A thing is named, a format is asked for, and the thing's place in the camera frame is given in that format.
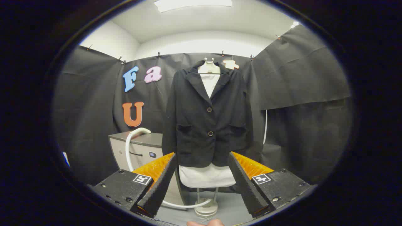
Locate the black backdrop cloth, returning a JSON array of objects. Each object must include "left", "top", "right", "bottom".
[{"left": 52, "top": 25, "right": 352, "bottom": 186}]

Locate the steamer stand base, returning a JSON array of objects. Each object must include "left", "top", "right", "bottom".
[{"left": 194, "top": 187, "right": 219, "bottom": 218}]

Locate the black blazer jacket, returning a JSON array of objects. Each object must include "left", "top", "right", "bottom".
[{"left": 162, "top": 60, "right": 254, "bottom": 168}]

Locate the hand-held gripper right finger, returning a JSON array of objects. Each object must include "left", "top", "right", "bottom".
[{"left": 228, "top": 151, "right": 312, "bottom": 218}]

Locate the white shirt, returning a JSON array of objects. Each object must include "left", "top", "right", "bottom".
[{"left": 178, "top": 73, "right": 236, "bottom": 189}]

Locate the white garment steamer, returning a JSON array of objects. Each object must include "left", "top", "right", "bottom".
[{"left": 125, "top": 127, "right": 215, "bottom": 210}]

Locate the white plastic hanger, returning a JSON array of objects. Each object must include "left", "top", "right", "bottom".
[{"left": 198, "top": 57, "right": 221, "bottom": 75}]

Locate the grey cabinet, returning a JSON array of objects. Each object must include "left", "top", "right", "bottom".
[{"left": 108, "top": 131, "right": 186, "bottom": 206}]

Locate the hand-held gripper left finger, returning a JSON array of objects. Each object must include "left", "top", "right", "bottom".
[{"left": 90, "top": 152, "right": 178, "bottom": 218}]

